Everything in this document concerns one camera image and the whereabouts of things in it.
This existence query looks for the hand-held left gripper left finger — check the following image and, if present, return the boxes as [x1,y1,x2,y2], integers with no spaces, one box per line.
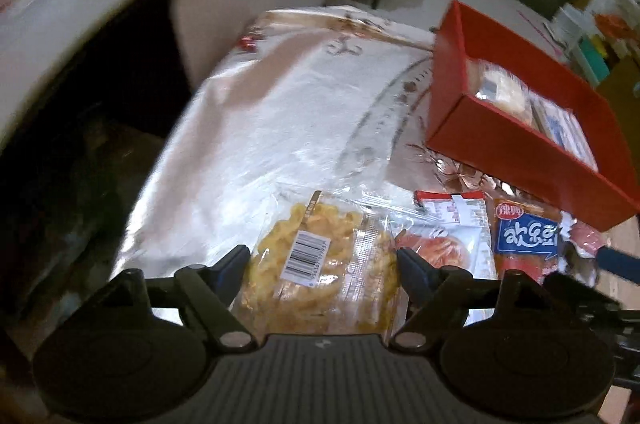
[95,245,258,351]

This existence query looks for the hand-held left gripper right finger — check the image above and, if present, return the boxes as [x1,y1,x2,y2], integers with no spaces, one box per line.
[390,248,555,352]

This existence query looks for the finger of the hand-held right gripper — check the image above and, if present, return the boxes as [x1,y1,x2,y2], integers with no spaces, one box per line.
[599,245,640,279]
[544,271,640,345]

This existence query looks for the white orange snack packet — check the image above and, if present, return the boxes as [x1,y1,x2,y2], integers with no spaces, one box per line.
[395,190,498,285]

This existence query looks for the pink sausage packet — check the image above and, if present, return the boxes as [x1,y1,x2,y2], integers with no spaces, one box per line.
[562,216,608,257]

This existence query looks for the yellow crisps snack packet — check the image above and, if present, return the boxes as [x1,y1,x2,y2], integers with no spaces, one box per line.
[235,190,403,336]

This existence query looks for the blue orange snack packet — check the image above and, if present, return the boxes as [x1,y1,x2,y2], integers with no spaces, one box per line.
[492,198,563,285]

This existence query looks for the red box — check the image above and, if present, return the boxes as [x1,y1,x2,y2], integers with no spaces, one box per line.
[424,0,640,232]

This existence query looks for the blue white snack packet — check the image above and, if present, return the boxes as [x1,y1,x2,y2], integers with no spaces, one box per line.
[530,96,598,170]

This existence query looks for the floral beige table cover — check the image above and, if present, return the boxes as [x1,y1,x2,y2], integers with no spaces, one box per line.
[107,4,566,335]

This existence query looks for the wooden cabinet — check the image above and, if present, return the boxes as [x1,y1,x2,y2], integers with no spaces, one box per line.
[597,54,640,105]

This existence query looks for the beige bread packet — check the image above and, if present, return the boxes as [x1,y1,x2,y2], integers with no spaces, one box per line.
[467,59,533,125]

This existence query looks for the orange red plastic bag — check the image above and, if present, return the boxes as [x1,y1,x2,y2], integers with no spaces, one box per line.
[594,13,628,39]

